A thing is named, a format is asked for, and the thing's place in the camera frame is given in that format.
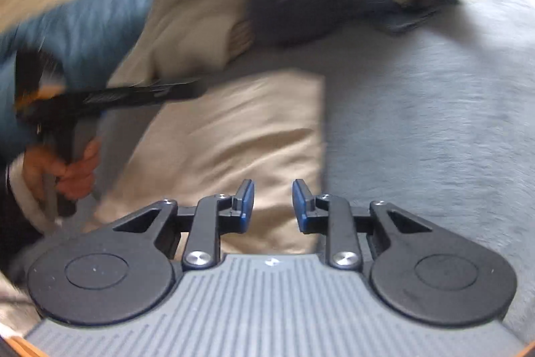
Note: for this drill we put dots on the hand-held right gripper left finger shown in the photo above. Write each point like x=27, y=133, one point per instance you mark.
x=247, y=202

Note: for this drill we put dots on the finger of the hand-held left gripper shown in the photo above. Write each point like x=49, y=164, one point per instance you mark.
x=159, y=93

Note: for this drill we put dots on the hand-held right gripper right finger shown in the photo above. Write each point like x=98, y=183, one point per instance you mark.
x=299, y=204

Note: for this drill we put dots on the beige pants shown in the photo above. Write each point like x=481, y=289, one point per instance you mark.
x=234, y=131

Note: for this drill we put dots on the person's left forearm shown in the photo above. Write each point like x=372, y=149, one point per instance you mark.
x=16, y=215

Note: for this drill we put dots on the person's left hand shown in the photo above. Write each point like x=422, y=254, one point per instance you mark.
x=81, y=177

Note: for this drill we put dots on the cream fleece blanket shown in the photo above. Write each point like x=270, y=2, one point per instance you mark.
x=188, y=35

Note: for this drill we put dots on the blue duvet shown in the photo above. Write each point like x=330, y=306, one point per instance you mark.
x=92, y=18

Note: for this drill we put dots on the beige checked cloth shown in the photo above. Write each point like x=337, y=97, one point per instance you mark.
x=241, y=35

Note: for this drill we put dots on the black garment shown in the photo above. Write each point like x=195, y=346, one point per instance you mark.
x=284, y=14

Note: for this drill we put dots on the grey bed cover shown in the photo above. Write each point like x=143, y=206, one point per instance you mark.
x=418, y=110

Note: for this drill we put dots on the blue jeans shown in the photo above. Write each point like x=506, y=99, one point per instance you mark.
x=409, y=22

